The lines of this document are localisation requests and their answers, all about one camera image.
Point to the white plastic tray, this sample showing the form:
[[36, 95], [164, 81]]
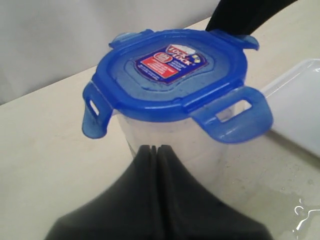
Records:
[[294, 100]]

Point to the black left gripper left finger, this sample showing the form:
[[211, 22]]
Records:
[[127, 210]]

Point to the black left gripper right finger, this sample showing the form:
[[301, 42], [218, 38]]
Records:
[[191, 212]]

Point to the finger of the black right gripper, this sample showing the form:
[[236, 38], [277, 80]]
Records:
[[243, 17]]

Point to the blue container lid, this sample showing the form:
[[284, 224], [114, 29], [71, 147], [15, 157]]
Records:
[[172, 75]]

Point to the clear tall plastic container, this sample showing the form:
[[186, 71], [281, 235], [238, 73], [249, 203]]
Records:
[[181, 145]]

